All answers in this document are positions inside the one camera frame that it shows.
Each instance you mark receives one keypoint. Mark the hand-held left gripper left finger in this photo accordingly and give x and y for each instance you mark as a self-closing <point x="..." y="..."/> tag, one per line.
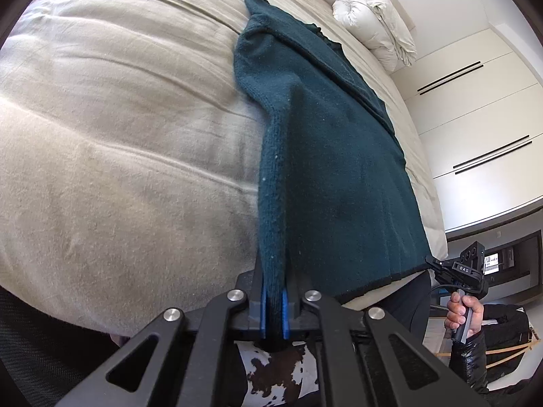
<point x="264" y="313"/>

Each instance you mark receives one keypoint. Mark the cowhide rug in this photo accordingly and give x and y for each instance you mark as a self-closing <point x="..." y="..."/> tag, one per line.
<point x="275" y="377"/>

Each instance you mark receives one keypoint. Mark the person's right forearm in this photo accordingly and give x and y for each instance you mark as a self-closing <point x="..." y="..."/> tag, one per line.
<point x="471" y="360"/>

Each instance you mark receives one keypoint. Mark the white folded duvet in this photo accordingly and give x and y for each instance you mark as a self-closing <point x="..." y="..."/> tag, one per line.
<point x="377" y="25"/>

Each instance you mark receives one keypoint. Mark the person's right hand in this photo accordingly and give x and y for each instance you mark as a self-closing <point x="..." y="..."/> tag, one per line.
<point x="473" y="313"/>

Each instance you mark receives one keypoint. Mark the bed with beige sheet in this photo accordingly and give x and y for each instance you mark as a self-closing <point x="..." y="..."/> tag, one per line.
<point x="127" y="135"/>

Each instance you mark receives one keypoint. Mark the white wardrobe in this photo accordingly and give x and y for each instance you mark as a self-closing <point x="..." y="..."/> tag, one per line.
<point x="479" y="106"/>

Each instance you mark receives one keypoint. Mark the person's dark pants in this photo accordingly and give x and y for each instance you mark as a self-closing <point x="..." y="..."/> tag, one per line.
<point x="407" y="301"/>

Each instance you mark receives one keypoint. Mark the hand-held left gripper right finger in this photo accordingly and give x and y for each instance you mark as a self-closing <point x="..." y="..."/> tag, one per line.
<point x="286" y="316"/>

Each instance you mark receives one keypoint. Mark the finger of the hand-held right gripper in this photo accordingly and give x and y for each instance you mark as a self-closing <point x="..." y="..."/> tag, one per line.
<point x="437" y="265"/>

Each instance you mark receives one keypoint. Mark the dark green sweater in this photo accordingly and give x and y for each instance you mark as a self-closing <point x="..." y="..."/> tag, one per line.
<point x="331" y="157"/>

